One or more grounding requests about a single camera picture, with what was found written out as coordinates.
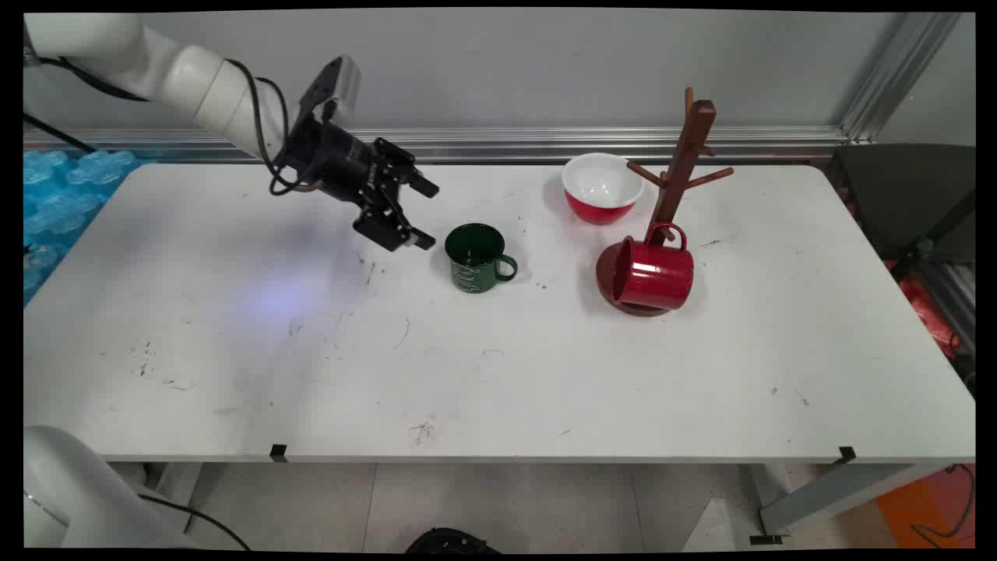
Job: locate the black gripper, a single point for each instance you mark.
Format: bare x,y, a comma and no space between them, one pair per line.
339,160

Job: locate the red enamel mug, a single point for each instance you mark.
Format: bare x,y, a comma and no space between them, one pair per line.
662,273

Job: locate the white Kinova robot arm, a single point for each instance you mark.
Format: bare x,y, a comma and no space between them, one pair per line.
195,86

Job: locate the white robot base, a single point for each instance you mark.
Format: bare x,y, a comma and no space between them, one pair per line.
70,491

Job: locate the green enamel mug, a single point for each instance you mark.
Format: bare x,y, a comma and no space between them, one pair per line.
475,273

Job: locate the red bowl white inside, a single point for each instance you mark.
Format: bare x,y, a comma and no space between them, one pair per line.
600,206

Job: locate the black tape tab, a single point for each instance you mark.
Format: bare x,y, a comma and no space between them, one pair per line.
847,454
278,452

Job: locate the brown wooden mug tree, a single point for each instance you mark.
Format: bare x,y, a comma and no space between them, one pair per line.
685,148

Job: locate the blue bubble wrap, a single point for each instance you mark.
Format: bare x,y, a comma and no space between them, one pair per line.
54,210

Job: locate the black round floor object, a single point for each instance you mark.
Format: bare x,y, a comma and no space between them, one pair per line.
450,541

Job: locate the black table foot cap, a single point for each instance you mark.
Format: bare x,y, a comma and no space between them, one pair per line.
766,539

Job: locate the white table leg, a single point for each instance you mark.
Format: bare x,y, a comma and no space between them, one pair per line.
826,495

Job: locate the red plastic bag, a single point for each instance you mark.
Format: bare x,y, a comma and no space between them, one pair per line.
924,309

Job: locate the orange floor mat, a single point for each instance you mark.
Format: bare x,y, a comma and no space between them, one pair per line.
931,506

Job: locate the horizontal aluminium frame rail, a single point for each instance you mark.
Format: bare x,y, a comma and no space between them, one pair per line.
506,144

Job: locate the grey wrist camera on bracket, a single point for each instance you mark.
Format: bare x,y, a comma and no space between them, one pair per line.
341,78

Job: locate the slanted aluminium frame post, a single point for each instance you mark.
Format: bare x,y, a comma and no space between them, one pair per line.
896,78

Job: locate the short aluminium frame rail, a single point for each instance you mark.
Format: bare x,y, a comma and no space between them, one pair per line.
954,294

